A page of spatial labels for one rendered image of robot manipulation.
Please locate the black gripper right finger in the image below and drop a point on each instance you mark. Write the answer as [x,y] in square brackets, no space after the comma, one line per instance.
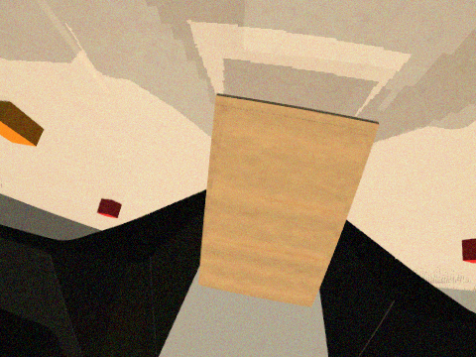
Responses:
[375,306]

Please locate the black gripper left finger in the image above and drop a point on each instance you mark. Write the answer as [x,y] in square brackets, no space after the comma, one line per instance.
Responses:
[115,293]

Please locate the orange block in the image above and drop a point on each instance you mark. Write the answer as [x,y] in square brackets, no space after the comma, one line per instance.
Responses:
[17,127]

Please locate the small red block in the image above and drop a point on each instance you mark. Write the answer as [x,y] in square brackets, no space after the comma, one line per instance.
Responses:
[109,208]
[469,250]

